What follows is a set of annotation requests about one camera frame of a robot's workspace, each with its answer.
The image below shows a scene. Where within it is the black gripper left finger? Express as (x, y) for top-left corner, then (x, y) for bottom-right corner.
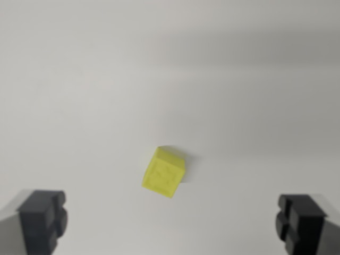
(0, 189), (68, 255)

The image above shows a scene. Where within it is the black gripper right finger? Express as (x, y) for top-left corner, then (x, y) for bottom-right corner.
(275, 193), (340, 255)

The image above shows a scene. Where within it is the yellow cube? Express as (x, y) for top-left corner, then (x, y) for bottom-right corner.
(141, 146), (185, 199)

